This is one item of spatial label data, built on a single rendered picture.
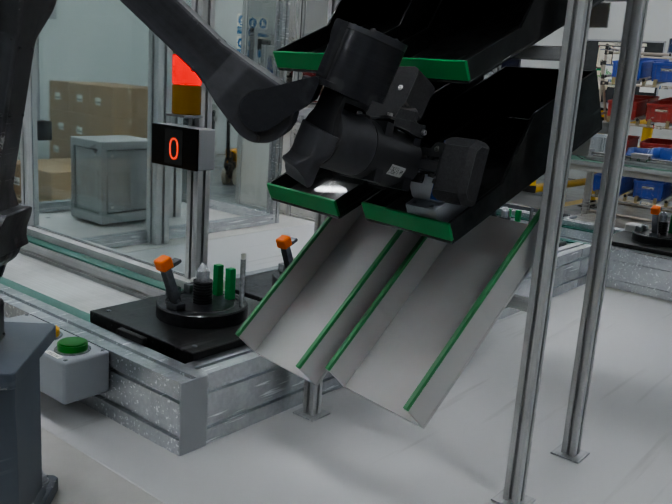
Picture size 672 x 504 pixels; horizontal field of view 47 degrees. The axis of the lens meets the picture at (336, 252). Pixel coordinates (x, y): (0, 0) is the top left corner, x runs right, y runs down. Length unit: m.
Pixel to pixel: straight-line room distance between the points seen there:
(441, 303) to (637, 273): 1.19
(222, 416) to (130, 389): 0.13
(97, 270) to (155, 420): 0.60
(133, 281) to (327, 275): 0.57
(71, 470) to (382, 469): 0.38
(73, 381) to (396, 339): 0.43
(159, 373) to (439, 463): 0.38
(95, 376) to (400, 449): 0.42
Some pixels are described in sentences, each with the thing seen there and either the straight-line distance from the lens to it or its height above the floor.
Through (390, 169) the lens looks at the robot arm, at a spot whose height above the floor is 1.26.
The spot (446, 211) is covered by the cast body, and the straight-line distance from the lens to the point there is 0.81.
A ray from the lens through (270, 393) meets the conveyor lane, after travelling 1.12.
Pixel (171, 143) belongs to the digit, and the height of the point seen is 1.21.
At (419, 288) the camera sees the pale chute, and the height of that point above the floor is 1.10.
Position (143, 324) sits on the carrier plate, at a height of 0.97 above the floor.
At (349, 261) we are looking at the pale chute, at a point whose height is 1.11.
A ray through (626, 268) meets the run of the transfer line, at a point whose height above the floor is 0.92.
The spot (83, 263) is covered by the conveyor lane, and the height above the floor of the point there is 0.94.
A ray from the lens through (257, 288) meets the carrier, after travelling 1.36.
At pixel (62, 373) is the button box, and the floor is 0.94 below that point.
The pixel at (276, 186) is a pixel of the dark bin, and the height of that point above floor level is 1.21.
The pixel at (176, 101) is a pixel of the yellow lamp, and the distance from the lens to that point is 1.36.
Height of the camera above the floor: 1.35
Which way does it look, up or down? 13 degrees down
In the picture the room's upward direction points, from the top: 4 degrees clockwise
